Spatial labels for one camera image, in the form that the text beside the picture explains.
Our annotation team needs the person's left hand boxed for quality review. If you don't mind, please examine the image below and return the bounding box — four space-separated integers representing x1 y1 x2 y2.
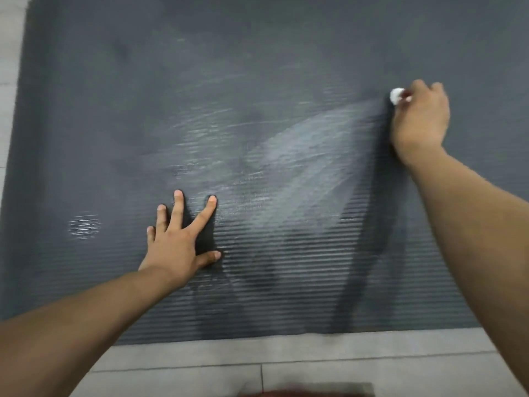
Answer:
137 190 223 288

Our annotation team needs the person's right hand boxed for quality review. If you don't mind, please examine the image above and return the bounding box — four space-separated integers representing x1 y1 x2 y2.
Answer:
390 79 451 168

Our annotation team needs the white tissue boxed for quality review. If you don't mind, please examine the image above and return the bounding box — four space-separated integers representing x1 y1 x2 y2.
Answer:
390 87 413 106

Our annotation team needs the dark grey yoga mat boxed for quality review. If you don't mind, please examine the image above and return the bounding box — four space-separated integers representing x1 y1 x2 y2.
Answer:
0 0 529 347

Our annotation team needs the person's right forearm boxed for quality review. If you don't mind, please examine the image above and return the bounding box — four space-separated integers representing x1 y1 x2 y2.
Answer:
403 146 529 393

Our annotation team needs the person's left forearm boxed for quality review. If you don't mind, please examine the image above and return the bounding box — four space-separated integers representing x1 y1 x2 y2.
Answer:
0 268 181 397

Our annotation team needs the reddish-brown cushion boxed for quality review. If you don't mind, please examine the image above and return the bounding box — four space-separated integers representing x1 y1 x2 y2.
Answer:
247 382 375 397

